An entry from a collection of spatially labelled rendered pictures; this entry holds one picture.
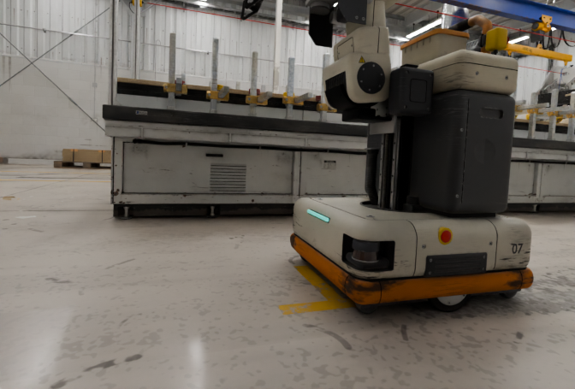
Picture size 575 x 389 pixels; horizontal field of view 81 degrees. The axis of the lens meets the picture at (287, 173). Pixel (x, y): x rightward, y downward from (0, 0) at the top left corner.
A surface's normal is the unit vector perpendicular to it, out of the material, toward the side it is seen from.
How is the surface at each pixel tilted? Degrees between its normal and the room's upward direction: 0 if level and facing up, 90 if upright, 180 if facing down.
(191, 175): 90
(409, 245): 90
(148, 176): 90
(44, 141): 90
